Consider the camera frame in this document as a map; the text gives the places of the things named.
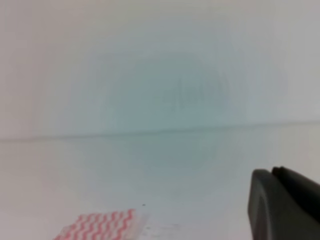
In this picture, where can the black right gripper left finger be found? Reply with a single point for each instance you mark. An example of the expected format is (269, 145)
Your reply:
(273, 213)

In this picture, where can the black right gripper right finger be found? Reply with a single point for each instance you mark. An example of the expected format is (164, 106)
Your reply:
(304, 191)

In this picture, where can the pink white striped towel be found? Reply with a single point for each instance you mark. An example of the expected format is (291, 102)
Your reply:
(115, 225)

